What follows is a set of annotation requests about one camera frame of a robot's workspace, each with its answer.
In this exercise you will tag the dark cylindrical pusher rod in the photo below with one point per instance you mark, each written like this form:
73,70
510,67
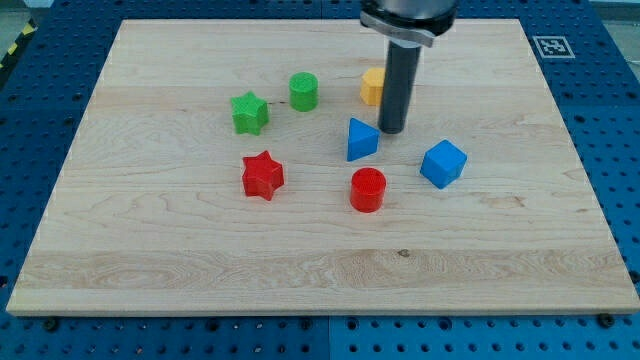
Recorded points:
400,71

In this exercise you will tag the yellow hexagon block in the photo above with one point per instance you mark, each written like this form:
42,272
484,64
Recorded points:
372,82

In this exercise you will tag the blue triangle block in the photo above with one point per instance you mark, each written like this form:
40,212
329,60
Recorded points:
363,140

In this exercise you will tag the green cylinder block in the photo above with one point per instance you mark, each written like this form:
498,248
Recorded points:
303,87

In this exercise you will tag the blue cube block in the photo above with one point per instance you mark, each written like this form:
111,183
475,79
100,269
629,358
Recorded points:
443,163

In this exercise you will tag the red cylinder block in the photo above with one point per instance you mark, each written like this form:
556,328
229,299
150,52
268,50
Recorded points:
368,186

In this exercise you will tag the white fiducial marker tag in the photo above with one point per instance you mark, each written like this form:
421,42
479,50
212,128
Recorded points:
553,47

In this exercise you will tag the green star block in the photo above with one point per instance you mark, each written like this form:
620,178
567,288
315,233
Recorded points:
249,113

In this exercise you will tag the red star block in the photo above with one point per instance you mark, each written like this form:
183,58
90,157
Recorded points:
262,175

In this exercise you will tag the wooden board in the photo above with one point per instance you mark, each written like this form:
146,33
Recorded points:
149,216

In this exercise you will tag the yellow black hazard tape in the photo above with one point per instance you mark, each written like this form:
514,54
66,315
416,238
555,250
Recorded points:
17,48

